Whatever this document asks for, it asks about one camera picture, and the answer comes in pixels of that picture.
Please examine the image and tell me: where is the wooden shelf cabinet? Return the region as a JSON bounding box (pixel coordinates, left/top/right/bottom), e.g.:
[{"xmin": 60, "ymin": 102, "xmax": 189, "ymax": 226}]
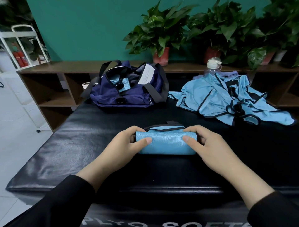
[{"xmin": 16, "ymin": 61, "xmax": 299, "ymax": 132}]

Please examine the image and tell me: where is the white wheeled cart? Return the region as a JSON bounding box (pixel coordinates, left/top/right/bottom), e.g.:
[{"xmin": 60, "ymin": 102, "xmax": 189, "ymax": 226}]
[{"xmin": 0, "ymin": 24, "xmax": 51, "ymax": 133}]

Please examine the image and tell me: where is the navy blue bag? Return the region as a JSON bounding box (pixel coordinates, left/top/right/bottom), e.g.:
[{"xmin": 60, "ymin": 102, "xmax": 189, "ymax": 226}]
[{"xmin": 80, "ymin": 60, "xmax": 170, "ymax": 109}]

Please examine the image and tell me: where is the light blue vest black trim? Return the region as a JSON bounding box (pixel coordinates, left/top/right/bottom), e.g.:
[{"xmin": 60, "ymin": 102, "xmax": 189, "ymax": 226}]
[
  {"xmin": 135, "ymin": 121, "xmax": 199, "ymax": 155},
  {"xmin": 110, "ymin": 76, "xmax": 131, "ymax": 92},
  {"xmin": 168, "ymin": 72, "xmax": 296, "ymax": 127}
]

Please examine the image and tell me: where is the person's left hand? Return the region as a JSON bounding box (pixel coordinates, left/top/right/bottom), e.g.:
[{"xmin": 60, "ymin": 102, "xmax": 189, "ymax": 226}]
[{"xmin": 96, "ymin": 125, "xmax": 153, "ymax": 181}]

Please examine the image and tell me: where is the person's left forearm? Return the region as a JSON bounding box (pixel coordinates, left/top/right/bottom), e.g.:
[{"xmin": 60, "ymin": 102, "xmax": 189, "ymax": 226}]
[{"xmin": 2, "ymin": 164, "xmax": 113, "ymax": 227}]

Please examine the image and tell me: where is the green plant in white pot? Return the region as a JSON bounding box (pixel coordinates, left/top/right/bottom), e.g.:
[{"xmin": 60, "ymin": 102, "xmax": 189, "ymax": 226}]
[{"xmin": 245, "ymin": 0, "xmax": 299, "ymax": 70}]

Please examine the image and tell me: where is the black leather bench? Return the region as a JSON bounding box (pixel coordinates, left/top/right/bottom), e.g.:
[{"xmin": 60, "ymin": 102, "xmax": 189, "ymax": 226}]
[{"xmin": 6, "ymin": 94, "xmax": 299, "ymax": 227}]

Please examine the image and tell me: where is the person's right forearm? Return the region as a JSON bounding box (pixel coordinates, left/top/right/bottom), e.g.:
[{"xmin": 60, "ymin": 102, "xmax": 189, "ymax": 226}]
[{"xmin": 231, "ymin": 164, "xmax": 299, "ymax": 227}]

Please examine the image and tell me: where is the green plant in red pot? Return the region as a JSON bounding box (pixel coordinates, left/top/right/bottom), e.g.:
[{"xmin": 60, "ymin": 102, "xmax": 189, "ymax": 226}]
[
  {"xmin": 122, "ymin": 0, "xmax": 197, "ymax": 66},
  {"xmin": 184, "ymin": 0, "xmax": 260, "ymax": 65}
]

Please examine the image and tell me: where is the red bottle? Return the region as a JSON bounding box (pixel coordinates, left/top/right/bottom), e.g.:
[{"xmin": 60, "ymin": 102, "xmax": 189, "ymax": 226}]
[{"xmin": 12, "ymin": 51, "xmax": 29, "ymax": 67}]

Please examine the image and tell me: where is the clear bottle silver cap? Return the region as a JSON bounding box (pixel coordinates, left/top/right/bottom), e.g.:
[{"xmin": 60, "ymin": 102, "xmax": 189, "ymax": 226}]
[{"xmin": 206, "ymin": 57, "xmax": 222, "ymax": 75}]

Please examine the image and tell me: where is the person's right hand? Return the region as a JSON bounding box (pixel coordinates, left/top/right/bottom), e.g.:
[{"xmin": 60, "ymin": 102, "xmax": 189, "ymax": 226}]
[{"xmin": 181, "ymin": 124, "xmax": 250, "ymax": 181}]

